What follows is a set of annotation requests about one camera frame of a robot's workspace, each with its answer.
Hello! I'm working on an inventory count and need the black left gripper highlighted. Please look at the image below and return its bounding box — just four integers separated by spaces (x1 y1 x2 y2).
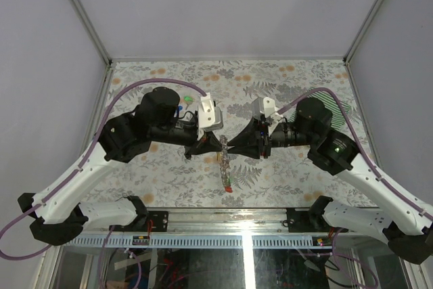
151 118 224 159

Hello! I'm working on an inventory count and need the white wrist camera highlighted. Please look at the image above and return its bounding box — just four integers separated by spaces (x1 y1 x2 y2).
252 97 284 125
198 93 223 132

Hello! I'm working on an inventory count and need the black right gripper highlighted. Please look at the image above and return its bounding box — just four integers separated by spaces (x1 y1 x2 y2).
227 114 315 159

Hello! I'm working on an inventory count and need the green striped cloth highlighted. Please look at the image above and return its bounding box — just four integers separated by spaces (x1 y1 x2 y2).
312 91 346 131

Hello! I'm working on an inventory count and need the floral table mat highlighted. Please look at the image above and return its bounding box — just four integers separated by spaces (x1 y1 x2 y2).
85 60 371 208

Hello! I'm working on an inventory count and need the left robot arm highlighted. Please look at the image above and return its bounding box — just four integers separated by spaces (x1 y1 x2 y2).
18 87 223 246

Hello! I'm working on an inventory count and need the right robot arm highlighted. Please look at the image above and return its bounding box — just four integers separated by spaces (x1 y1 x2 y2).
228 97 432 265

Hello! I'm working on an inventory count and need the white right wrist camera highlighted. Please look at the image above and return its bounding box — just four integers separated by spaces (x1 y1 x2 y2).
252 97 284 125

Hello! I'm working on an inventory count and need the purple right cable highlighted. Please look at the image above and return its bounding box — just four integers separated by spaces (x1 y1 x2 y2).
277 87 433 217

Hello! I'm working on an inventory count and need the purple cable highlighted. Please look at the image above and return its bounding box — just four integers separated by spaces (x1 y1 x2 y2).
0 78 208 261
277 87 433 217

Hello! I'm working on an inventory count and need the aluminium front rail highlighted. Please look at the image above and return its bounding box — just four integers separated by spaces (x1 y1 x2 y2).
72 207 339 248

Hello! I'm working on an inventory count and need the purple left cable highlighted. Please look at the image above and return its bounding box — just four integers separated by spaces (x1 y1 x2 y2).
0 78 208 261

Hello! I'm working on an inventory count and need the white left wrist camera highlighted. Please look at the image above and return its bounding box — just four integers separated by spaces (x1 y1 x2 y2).
198 93 223 132

